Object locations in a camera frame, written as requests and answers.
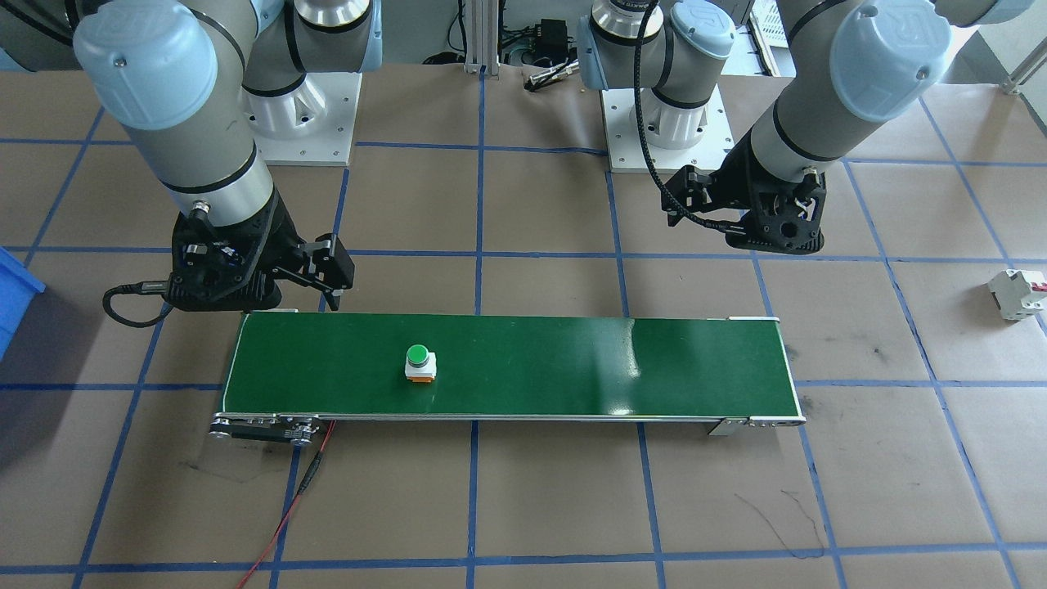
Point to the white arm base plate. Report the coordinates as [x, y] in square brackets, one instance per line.
[327, 147]
[712, 151]

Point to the white plastic basket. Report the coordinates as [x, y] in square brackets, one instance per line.
[769, 24]

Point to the silver metal tool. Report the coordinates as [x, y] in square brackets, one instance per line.
[552, 76]

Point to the blue plastic bin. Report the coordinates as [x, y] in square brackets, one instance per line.
[16, 298]

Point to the green belt conveyor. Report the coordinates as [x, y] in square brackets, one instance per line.
[507, 364]

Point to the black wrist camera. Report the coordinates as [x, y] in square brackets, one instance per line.
[331, 266]
[691, 196]

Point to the white red circuit breaker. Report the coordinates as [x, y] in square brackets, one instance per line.
[1014, 294]

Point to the green push button white base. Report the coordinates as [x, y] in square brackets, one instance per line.
[419, 361]

